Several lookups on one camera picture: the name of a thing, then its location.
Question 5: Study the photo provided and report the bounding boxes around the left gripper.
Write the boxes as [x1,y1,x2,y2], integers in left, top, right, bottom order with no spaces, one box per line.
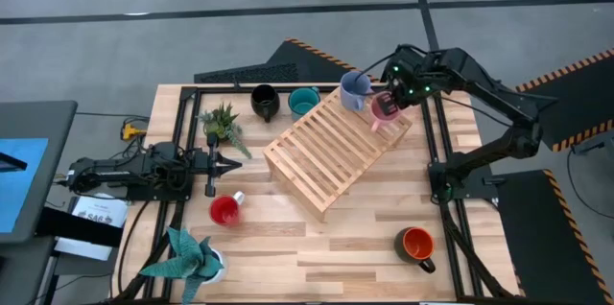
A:
[194,133,244,199]

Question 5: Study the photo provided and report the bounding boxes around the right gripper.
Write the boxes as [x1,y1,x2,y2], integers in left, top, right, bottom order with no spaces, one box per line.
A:
[378,72,434,118]

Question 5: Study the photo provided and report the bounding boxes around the pink mug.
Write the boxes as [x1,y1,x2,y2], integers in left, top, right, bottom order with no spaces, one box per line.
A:
[368,91,402,133]

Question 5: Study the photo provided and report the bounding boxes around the lavender grey mug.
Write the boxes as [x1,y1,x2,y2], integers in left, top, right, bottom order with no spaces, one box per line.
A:
[339,70,374,112]

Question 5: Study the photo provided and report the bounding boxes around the red mug white handle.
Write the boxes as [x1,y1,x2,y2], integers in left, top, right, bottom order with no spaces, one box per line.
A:
[208,190,247,227]

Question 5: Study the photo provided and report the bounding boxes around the black mug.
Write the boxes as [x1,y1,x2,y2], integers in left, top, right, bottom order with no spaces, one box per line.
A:
[249,83,281,124]

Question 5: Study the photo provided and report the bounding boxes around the teal mug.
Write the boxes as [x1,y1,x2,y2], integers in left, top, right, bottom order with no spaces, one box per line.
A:
[287,85,321,122]

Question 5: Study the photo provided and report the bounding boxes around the dark mug orange inside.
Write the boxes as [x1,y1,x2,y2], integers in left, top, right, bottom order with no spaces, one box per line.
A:
[393,226,437,275]

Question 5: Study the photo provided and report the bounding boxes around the succulent plant black pot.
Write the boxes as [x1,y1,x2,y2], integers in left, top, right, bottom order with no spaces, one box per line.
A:
[198,102,253,160]

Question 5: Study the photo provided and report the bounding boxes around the wooden slatted rack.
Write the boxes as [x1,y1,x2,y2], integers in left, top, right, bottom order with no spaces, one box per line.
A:
[262,86,413,223]

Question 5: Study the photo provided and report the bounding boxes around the teal leaf plant white pot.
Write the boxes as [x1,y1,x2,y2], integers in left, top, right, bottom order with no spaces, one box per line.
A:
[138,226,226,305]

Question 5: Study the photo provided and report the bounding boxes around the black mat hazard stripes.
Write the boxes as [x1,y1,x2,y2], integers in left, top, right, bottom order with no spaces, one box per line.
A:
[508,48,614,153]
[194,37,380,84]
[496,169,614,305]

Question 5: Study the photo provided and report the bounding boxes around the white printed paper sheet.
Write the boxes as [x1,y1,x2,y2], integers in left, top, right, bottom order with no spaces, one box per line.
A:
[55,195,130,262]

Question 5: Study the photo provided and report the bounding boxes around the grey monitor blue screen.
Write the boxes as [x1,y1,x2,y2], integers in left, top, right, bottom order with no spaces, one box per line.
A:
[0,100,79,246]

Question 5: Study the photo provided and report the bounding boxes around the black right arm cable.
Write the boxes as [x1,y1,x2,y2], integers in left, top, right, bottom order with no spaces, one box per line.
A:
[353,50,402,83]

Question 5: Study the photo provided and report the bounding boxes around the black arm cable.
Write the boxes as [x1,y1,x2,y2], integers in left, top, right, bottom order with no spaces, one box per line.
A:
[162,149,194,192]
[353,50,402,83]

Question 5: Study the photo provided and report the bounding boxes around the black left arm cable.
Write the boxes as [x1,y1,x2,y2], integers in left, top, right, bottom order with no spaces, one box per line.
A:
[162,149,194,192]

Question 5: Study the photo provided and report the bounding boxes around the yellow cable connector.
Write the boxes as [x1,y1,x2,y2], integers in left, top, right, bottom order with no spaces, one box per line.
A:
[122,123,148,141]

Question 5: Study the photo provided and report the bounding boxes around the black floor cable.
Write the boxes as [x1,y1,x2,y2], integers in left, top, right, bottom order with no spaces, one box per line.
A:
[565,149,614,220]

